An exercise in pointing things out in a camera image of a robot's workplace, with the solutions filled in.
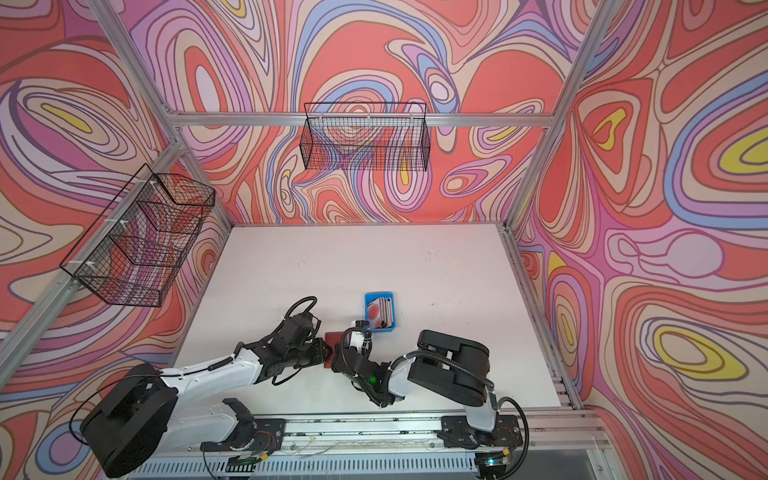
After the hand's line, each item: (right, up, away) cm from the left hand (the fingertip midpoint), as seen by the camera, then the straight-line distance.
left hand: (338, 350), depth 86 cm
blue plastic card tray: (+9, +15, +10) cm, 20 cm away
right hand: (0, -2, +1) cm, 2 cm away
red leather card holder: (-3, +2, +2) cm, 4 cm away
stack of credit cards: (+12, +10, +5) cm, 17 cm away
